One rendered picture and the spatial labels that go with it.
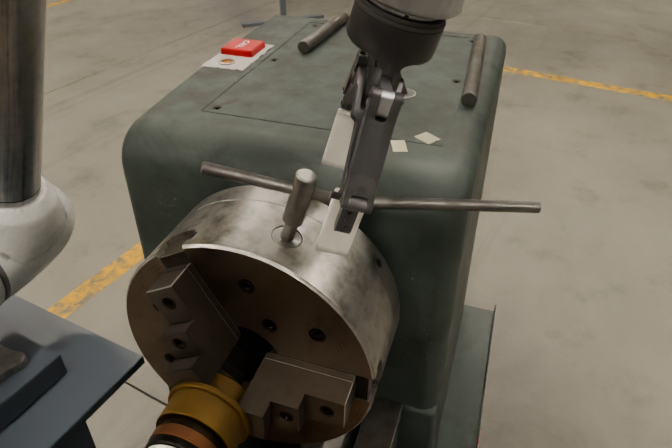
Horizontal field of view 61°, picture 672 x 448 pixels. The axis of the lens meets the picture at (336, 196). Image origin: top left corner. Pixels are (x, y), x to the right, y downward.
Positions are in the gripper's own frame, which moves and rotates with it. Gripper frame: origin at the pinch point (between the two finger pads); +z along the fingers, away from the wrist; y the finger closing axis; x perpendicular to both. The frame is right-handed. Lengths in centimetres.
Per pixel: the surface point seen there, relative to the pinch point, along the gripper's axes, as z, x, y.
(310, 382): 18.2, -2.4, -9.2
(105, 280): 160, 58, 119
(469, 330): 67, -52, 47
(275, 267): 7.0, 4.3, -4.6
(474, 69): -1.6, -21.0, 37.4
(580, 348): 108, -119, 86
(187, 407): 18.5, 9.6, -14.2
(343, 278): 8.4, -3.2, -2.7
